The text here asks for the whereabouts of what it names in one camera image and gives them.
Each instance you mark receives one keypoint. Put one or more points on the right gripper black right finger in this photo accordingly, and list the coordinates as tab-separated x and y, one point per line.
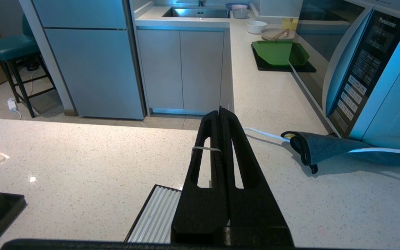
255	208

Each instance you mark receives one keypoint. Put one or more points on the green upholstered chair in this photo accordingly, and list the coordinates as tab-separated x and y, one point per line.
9	47

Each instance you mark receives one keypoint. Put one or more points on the white base cabinet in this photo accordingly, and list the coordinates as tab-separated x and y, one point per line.
182	69

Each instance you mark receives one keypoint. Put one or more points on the small white purple cup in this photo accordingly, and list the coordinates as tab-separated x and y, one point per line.
240	13

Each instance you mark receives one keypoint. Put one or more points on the black serving tray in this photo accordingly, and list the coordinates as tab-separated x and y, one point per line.
10	208

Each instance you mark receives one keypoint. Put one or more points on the small beige dish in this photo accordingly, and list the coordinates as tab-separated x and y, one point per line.
269	34

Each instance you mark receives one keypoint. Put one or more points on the silver refrigerator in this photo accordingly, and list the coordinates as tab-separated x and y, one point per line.
92	62

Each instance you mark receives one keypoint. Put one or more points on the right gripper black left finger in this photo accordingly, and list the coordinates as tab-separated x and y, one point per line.
200	208

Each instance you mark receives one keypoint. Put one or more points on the small white bowl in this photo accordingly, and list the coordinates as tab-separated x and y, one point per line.
256	27

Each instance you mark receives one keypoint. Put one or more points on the chrome kitchen faucet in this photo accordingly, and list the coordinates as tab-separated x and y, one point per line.
201	2

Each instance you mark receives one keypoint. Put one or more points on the black tissue box white lid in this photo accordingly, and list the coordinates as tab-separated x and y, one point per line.
155	215

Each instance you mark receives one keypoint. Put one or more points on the steel kitchen sink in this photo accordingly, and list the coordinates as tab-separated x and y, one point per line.
196	13

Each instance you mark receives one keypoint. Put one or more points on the green cutting board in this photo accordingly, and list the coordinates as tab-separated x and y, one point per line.
276	52

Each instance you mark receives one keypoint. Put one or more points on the silver microwave oven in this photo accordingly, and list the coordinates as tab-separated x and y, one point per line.
387	86

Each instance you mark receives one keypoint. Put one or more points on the white power adapter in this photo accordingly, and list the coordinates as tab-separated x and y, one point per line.
12	104

